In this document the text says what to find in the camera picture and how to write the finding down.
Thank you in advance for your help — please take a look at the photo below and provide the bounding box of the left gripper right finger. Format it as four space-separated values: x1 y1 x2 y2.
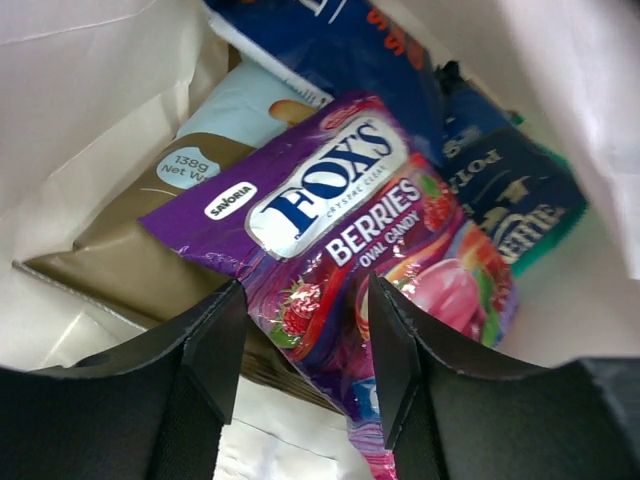
368 275 639 479

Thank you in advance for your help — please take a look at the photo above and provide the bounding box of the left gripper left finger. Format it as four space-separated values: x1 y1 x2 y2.
1 281 248 479

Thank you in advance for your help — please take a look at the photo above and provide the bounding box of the navy kettle chips bag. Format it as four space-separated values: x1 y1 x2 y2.
441 127 587 275

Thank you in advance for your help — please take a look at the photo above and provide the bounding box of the purple berry candy bag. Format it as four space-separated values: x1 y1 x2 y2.
161 92 517 479

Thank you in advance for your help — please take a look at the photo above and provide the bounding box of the gold blue crisps bag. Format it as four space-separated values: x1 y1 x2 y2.
22 59 341 416

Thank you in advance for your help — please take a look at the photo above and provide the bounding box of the blue snack box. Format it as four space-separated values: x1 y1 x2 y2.
202 0 511 166

